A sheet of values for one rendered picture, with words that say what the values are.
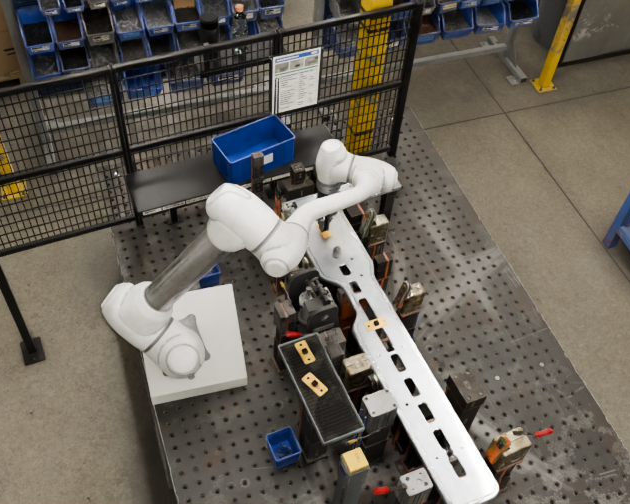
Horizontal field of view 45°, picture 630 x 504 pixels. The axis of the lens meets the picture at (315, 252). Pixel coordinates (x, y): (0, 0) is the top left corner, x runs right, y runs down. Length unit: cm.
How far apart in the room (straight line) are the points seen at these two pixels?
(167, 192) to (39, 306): 129
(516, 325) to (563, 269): 125
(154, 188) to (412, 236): 115
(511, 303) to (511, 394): 43
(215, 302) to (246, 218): 71
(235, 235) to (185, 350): 53
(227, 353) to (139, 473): 94
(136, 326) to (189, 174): 84
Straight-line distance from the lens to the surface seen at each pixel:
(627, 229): 458
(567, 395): 316
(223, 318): 284
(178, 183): 314
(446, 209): 358
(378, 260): 295
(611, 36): 568
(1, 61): 523
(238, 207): 218
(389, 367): 268
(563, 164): 505
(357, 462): 233
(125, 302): 257
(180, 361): 258
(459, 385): 266
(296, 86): 320
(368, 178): 262
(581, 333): 424
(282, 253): 219
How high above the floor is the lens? 329
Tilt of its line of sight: 51 degrees down
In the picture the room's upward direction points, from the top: 5 degrees clockwise
